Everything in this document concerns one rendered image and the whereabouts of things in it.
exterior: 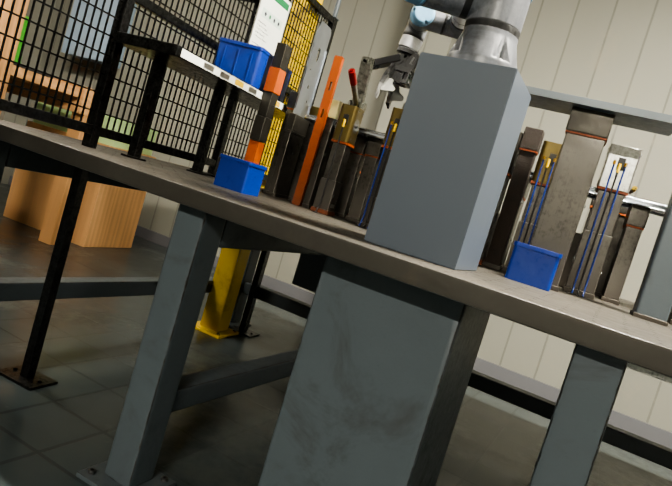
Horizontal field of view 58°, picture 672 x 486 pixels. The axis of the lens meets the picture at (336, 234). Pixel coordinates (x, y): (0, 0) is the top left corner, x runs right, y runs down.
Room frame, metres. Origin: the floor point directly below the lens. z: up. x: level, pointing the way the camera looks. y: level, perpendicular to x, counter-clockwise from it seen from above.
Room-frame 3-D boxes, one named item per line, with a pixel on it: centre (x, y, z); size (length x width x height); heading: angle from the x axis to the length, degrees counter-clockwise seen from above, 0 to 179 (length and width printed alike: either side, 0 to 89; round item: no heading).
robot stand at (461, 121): (1.29, -0.19, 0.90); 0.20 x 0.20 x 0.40; 65
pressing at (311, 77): (2.20, 0.25, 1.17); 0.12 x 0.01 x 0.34; 159
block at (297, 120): (2.20, 0.25, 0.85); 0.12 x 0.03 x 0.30; 159
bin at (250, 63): (2.16, 0.44, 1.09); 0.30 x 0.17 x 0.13; 167
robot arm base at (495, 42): (1.29, -0.19, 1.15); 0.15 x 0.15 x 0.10
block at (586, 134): (1.53, -0.53, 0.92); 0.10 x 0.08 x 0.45; 69
